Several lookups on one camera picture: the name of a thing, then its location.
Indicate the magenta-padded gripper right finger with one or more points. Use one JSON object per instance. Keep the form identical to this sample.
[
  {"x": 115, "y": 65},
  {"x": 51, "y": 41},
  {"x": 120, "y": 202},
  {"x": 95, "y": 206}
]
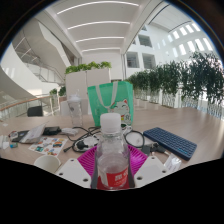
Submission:
[{"x": 150, "y": 170}]

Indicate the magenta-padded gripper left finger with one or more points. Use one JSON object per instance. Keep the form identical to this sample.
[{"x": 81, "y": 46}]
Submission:
[{"x": 71, "y": 171}]

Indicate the clear red-label water bottle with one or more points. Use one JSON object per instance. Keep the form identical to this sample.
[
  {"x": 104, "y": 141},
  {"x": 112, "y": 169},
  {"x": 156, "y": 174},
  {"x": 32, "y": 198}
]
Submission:
[{"x": 111, "y": 166}]

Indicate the white plastic packet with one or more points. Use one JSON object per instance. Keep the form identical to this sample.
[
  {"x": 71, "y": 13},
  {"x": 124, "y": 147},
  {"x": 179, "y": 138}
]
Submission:
[{"x": 173, "y": 163}]

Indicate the white checked cup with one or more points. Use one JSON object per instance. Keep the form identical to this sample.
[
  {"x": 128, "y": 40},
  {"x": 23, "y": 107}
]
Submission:
[{"x": 46, "y": 163}]

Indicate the colourful sticker sheet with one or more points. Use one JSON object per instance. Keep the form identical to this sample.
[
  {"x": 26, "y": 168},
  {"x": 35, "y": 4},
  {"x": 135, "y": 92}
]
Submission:
[{"x": 48, "y": 146}]

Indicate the dark blue keyboard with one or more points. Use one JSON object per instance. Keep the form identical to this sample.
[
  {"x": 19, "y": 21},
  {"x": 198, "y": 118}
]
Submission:
[{"x": 171, "y": 142}]

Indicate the white power adapter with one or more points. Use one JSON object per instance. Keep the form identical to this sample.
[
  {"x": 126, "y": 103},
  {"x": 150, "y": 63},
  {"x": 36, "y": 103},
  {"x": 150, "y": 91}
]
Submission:
[{"x": 69, "y": 131}]

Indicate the black power adapter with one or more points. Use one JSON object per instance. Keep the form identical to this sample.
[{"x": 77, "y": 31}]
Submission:
[{"x": 52, "y": 130}]

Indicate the clear plastic tumbler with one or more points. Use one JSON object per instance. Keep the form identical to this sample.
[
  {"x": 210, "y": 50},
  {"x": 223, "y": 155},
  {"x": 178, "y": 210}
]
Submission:
[{"x": 75, "y": 111}]

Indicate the black notebook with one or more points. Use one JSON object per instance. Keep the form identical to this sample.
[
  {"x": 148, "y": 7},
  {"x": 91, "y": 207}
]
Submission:
[{"x": 19, "y": 136}]

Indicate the small turquoise tube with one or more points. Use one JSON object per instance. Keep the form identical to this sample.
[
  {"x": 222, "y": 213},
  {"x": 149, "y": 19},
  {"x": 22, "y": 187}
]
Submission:
[{"x": 13, "y": 145}]

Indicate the black chair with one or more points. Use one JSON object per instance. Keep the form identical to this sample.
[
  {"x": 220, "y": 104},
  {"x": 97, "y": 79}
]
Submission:
[{"x": 35, "y": 111}]

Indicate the green tote bag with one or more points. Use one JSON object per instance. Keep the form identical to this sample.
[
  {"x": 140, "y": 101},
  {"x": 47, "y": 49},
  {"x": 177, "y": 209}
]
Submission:
[{"x": 100, "y": 100}]

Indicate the tall planter with greenery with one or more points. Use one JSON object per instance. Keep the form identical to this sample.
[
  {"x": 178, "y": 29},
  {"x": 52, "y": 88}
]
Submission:
[{"x": 61, "y": 91}]

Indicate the glass balustrade wooden handrail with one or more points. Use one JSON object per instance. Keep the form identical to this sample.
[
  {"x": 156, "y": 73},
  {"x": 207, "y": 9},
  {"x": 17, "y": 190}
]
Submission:
[{"x": 20, "y": 106}]

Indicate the white cabinet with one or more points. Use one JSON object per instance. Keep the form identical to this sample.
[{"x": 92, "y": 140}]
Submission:
[{"x": 80, "y": 81}]

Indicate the row of green bushes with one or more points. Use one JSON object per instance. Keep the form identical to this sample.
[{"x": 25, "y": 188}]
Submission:
[{"x": 186, "y": 80}]

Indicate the green plants on cabinet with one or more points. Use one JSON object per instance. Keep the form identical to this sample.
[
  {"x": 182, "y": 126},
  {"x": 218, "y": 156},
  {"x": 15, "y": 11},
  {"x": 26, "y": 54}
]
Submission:
[{"x": 86, "y": 66}]

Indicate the ceiling light strips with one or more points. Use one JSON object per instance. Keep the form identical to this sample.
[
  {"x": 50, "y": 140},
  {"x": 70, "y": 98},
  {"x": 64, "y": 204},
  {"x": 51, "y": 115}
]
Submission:
[{"x": 100, "y": 23}]

